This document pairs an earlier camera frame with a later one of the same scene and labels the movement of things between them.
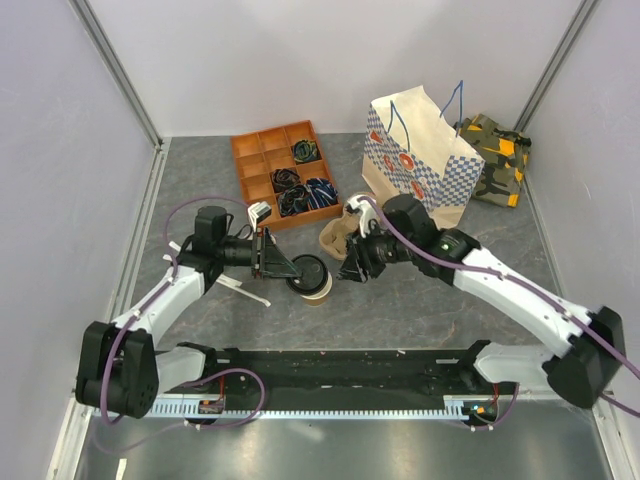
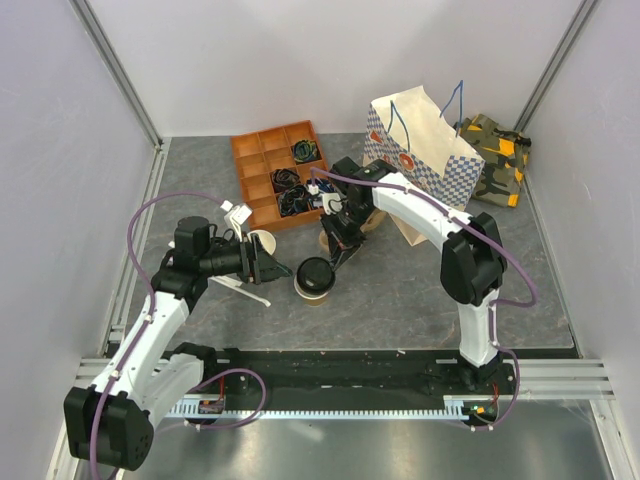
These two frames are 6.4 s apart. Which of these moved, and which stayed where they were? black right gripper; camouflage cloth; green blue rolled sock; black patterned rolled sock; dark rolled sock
Moved: black right gripper
Stayed: dark rolled sock; black patterned rolled sock; green blue rolled sock; camouflage cloth
